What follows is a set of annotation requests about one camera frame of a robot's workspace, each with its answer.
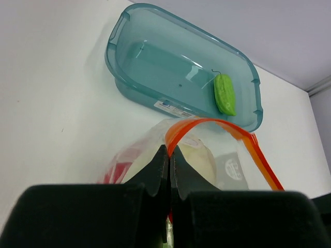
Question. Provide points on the red fake food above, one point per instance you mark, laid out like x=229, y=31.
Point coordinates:
x=116, y=172

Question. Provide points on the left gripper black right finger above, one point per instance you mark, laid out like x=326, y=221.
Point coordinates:
x=204, y=216

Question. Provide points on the pale green fake cabbage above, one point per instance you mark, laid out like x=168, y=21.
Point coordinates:
x=200, y=158

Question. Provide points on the teal plastic bin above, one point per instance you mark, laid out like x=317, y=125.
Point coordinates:
x=163, y=62

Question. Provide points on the green fake vegetable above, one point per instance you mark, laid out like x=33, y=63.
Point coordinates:
x=224, y=93

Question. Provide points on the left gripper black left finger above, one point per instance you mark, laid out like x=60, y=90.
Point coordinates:
x=132, y=214

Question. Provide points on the clear zip bag orange seal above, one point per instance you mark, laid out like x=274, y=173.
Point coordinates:
x=225, y=155

